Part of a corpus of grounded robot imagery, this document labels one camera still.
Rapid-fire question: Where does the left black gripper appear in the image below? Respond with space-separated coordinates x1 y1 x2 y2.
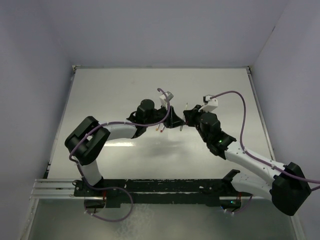
144 103 185 129

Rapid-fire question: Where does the green-end marker pen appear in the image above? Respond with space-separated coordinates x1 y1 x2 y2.
179 102 188 132

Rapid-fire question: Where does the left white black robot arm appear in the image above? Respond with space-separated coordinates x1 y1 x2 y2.
64 99 185 196

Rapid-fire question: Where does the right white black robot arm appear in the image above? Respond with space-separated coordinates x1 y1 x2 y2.
183 105 312 216

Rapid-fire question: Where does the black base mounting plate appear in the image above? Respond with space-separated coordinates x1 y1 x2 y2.
72 179 249 210

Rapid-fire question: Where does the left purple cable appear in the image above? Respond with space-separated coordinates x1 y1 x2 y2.
68 87 172 188

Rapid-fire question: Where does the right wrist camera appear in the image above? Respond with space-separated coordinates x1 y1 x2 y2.
198 95 218 113

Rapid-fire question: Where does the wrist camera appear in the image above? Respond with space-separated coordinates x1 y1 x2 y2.
198 95 218 113
159 91 174 108

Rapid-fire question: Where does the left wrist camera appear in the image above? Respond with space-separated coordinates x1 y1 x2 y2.
159 91 174 108

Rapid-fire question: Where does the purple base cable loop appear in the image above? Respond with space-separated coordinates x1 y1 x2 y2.
83 187 134 222

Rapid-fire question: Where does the aluminium extrusion rail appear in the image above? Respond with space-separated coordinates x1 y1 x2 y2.
30 178 75 199

